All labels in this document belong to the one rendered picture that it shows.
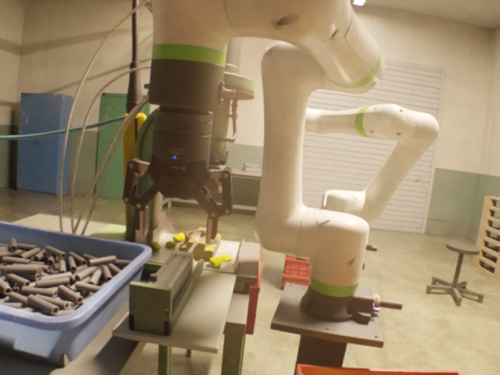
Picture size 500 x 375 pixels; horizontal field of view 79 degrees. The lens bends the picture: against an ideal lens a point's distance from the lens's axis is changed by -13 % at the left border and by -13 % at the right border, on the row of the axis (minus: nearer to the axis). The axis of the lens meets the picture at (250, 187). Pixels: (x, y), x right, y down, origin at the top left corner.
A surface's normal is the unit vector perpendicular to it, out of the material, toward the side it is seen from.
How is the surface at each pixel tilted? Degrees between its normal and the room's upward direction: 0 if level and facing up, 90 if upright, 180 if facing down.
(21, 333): 100
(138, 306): 90
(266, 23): 146
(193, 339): 0
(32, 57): 90
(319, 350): 90
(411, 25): 90
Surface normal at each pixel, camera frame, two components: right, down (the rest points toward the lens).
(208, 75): 0.65, 0.26
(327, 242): -0.43, 0.04
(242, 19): -0.42, 0.84
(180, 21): -0.10, 0.36
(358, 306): -0.22, -0.06
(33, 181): -0.05, 0.12
